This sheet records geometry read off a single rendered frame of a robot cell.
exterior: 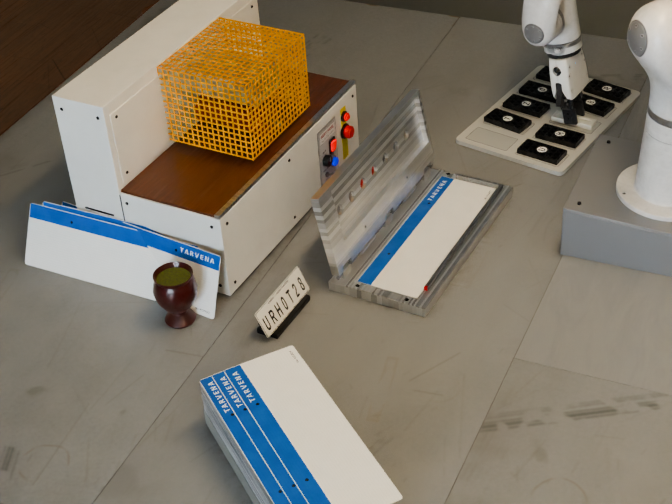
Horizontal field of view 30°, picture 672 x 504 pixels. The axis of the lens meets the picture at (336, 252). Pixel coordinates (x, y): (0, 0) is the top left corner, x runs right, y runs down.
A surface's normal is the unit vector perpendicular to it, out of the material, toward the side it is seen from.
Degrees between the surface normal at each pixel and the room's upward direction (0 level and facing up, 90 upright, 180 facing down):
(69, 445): 0
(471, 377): 0
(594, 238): 90
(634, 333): 0
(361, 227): 79
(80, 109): 90
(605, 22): 90
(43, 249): 63
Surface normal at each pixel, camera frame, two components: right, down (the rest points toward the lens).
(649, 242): -0.40, 0.57
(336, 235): 0.85, 0.08
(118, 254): -0.42, 0.14
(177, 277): -0.06, -0.80
